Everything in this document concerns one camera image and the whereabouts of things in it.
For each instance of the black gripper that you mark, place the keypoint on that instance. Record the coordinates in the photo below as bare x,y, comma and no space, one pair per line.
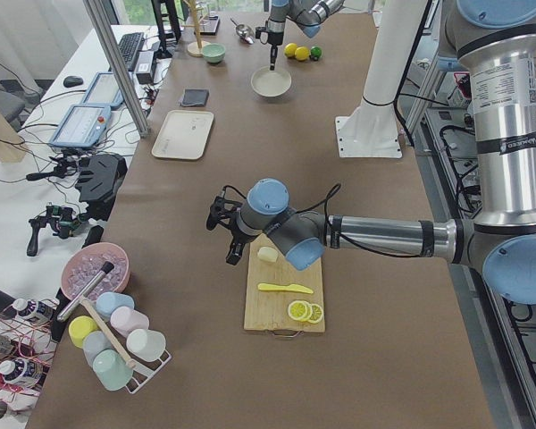
274,39
238,234

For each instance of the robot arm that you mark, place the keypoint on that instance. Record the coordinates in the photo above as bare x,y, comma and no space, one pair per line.
307,15
495,42

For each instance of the cream rabbit tray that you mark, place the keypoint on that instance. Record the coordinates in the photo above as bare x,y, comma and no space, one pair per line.
183,135

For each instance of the white round plate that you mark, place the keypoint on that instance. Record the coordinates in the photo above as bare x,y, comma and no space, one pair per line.
270,83

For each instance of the yellow lemon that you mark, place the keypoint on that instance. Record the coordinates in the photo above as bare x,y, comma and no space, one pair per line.
302,53
290,50

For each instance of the yellow plastic knife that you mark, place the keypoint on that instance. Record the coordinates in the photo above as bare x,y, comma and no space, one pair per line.
293,287

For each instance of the metal ice scoop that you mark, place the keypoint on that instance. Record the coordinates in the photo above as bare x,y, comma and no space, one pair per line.
244,32

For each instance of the green lime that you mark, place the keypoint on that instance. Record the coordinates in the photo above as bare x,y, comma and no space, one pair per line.
315,53

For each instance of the mint green bowl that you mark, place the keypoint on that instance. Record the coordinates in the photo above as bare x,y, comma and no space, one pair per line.
213,53

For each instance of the bamboo cutting board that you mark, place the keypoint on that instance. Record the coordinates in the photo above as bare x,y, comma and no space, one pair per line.
268,310

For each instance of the dark grey folded cloth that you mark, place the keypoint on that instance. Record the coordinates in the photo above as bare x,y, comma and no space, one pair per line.
194,97

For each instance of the wooden stand base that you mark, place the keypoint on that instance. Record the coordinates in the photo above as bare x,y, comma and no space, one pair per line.
196,48

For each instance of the lemon slice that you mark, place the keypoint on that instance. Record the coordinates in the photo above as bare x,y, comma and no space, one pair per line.
298,309
317,314
307,317

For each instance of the wooden stand pole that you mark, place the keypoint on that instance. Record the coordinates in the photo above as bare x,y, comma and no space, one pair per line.
192,10

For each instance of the white plastic cup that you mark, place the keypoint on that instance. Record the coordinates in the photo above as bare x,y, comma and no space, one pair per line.
146,344

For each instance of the metal scoop with black tip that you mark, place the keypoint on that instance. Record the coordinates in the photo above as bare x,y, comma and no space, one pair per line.
64,314

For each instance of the pink plastic cup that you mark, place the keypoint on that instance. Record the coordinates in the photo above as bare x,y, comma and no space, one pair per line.
125,320

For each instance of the blue plastic cup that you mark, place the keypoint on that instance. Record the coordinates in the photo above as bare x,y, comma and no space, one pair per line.
109,301

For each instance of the black keyboard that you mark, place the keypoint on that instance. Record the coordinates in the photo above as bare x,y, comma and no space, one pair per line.
129,46

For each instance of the pink ribbed bowl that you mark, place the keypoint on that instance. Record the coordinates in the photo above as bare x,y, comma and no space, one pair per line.
87,262

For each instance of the grey plastic cup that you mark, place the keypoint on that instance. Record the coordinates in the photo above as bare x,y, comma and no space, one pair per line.
94,344

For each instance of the mint green plastic cup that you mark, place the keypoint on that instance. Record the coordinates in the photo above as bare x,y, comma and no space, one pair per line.
111,370

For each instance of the blue teach pendant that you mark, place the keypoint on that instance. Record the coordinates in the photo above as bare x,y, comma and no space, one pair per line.
82,126
104,90

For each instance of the yellow plastic cup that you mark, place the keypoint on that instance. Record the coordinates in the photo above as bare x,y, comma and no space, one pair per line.
80,328

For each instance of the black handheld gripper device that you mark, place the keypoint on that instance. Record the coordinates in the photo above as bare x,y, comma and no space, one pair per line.
61,220

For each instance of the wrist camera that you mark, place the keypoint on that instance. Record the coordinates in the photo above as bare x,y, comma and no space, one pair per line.
222,212
262,34

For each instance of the black tray frame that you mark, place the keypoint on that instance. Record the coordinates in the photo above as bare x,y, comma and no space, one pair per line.
209,26

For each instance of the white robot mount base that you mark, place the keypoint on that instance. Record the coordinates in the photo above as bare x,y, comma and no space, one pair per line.
371,131

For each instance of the white wire cup rack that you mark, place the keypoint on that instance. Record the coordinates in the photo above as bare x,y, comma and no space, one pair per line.
145,371

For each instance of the wooden rack handle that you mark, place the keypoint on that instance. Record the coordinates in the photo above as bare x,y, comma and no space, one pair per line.
129,361

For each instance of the black stand bracket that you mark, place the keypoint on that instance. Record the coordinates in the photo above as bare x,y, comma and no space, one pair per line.
100,177

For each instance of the aluminium frame post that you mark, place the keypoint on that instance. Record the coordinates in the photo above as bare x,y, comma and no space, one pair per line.
104,31

